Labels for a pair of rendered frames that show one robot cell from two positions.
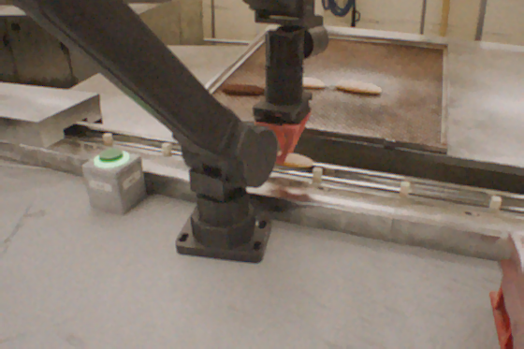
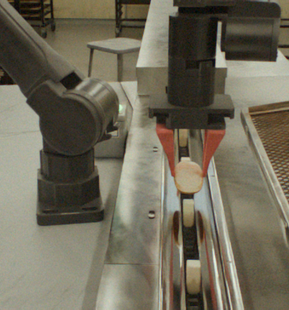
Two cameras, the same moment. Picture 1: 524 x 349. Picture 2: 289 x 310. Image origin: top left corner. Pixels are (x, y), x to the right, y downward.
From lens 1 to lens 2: 77 cm
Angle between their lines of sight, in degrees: 66
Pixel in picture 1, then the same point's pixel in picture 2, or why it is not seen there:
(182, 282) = not seen: outside the picture
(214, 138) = (21, 80)
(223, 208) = (43, 157)
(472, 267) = not seen: outside the picture
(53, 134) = (152, 86)
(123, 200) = not seen: hidden behind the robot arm
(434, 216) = (120, 296)
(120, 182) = not seen: hidden behind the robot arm
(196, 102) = (1, 40)
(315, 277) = (22, 257)
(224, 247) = (39, 196)
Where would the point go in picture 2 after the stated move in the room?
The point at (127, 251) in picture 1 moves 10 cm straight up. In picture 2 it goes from (33, 171) to (28, 109)
